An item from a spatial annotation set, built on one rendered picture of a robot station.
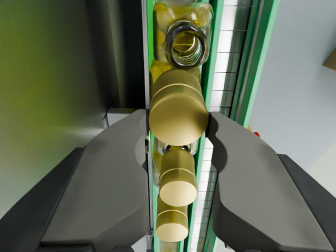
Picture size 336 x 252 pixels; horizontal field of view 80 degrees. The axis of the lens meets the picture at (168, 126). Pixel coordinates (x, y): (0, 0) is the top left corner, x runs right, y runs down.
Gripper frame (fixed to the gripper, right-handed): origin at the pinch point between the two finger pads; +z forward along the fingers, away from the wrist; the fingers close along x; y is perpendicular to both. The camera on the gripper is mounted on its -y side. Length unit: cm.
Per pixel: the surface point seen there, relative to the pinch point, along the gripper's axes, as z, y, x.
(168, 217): 2.1, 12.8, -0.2
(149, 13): 21.1, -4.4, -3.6
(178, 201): 1.4, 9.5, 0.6
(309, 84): 43, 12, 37
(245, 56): 27.3, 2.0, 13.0
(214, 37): 21.2, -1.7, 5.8
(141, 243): 30, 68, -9
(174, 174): 2.2, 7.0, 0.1
